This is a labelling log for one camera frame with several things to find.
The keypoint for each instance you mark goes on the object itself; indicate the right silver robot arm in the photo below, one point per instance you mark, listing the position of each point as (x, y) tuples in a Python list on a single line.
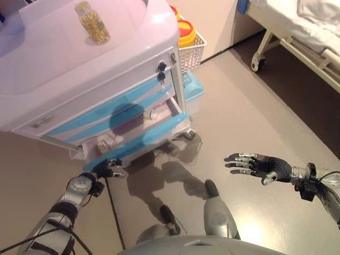
[(329, 191)]

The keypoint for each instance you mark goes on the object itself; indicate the white bed sheet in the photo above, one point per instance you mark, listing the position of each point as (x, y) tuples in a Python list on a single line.
[(313, 21)]

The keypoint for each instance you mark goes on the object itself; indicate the black key bunch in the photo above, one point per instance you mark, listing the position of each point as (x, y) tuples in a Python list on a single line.
[(161, 71)]

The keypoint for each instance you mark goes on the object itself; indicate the white hospital bed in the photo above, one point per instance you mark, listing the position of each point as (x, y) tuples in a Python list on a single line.
[(281, 42)]

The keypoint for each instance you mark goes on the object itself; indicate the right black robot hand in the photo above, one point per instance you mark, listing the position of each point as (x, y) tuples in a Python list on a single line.
[(273, 167)]

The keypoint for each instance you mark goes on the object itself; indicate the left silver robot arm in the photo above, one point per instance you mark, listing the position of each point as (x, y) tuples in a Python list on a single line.
[(74, 186)]

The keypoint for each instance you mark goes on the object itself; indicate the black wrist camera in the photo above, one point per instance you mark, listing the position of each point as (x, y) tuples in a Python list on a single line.
[(308, 192), (97, 190)]

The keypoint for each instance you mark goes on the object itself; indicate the bed caster wheel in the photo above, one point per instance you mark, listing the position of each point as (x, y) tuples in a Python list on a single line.
[(258, 63)]

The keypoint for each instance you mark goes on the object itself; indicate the grey robot torso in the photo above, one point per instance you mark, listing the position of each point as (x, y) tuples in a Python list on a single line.
[(199, 247)]

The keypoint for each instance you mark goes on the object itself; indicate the silver cart side lock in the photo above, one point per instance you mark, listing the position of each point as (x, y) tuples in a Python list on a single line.
[(173, 58)]

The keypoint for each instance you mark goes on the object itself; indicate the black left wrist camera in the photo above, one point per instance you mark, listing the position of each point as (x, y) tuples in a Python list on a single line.
[(97, 190)]

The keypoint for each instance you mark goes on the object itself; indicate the waste bin blue lid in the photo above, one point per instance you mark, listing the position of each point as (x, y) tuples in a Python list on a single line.
[(194, 89)]

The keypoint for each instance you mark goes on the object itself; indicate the right silver robot leg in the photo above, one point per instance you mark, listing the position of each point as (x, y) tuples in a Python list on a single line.
[(217, 212)]

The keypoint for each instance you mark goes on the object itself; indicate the white drawer with key lock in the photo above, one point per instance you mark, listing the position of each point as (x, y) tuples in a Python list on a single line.
[(106, 93)]

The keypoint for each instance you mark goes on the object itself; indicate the white cart caster wheel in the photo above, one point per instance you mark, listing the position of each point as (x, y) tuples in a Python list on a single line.
[(191, 133)]

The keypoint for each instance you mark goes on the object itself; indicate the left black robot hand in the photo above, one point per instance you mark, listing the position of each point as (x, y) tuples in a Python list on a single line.
[(106, 168)]

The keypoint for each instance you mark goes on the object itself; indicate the white medical trolley cart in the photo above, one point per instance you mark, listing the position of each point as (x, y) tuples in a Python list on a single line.
[(53, 58)]

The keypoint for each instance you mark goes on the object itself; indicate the white plastic mesh basket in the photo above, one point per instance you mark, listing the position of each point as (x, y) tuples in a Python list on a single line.
[(190, 57)]

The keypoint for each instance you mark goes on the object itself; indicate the yellow sharps container red lid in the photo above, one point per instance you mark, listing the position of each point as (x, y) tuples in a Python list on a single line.
[(174, 12), (187, 33)]

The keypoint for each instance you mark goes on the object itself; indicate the clear bottle yellow capsules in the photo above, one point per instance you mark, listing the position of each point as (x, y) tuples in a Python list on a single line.
[(93, 24)]

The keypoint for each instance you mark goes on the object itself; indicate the white cart side bin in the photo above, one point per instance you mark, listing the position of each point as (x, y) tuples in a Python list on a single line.
[(75, 154)]

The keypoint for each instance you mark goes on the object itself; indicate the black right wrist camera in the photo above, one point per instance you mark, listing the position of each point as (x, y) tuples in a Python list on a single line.
[(308, 192)]

